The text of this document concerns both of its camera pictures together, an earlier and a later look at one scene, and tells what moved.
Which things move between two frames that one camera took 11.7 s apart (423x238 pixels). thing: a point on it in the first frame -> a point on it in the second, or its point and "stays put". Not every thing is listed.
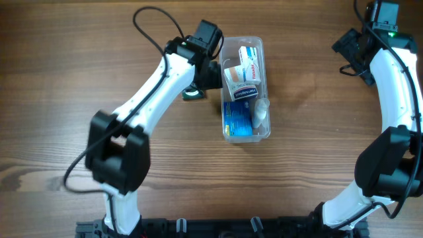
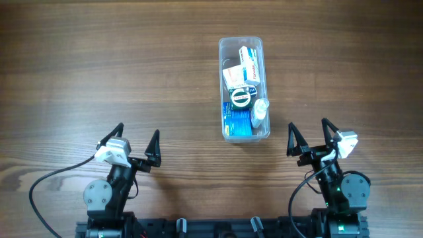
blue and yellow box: (238, 118) stays put
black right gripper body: (349, 46) -> (314, 153)
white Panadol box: (249, 55) stays put
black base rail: (221, 227) stays put
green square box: (193, 94) -> (241, 98)
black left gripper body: (209, 77) -> (137, 162)
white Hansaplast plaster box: (238, 87) stays put
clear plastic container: (244, 96) stays put
